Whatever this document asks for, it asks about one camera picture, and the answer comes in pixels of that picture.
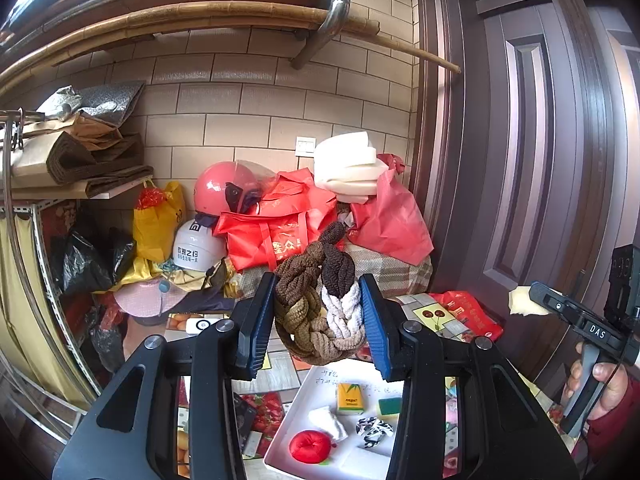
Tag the white foam block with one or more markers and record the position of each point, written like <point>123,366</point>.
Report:
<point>358,462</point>

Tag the yellow shopping bag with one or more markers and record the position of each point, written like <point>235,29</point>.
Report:
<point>157,215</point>

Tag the red tote bag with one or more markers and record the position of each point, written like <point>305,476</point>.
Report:
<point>292,214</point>

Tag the plaid blanket bundle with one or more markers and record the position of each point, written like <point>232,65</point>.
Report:
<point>394,277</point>

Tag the green yellow scrub sponge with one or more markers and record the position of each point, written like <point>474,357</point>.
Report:
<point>389,406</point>

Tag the red paper bag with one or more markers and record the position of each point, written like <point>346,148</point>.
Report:
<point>391,222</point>

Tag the yellow curtain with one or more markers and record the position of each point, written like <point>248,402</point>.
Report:
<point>22,341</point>

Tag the yellow tissue pack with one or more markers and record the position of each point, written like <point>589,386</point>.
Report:
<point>349,398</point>

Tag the white towel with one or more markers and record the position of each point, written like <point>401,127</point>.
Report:
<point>323,419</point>

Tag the pink helmet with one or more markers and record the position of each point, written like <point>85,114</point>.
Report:
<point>235,187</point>

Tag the white helmet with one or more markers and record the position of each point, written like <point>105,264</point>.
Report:
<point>196,248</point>

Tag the white cardboard tray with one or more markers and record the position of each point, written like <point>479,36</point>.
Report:
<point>315,407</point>

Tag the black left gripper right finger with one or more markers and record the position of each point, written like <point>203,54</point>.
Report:
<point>503,431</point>

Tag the black smartphone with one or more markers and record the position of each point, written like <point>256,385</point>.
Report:
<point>245,414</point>

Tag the pink sun hat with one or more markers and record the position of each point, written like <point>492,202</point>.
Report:
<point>149,299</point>

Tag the red snack package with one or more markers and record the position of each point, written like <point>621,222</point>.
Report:
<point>467,310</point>

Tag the bamboo pole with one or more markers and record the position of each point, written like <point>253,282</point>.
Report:
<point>171,18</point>

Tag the folded cardboard stack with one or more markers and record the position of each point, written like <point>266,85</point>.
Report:
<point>71,146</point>

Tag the white foam stack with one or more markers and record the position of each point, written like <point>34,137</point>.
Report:
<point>348,166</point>

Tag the black white patterned scrunchie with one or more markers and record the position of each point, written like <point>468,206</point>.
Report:
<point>373,431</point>

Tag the pale yellow sponge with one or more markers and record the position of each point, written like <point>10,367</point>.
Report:
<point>521,304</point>

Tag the black plastic bag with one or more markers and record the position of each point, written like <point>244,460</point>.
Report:
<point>94,264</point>

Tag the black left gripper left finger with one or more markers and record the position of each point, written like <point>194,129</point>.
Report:
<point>130,431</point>

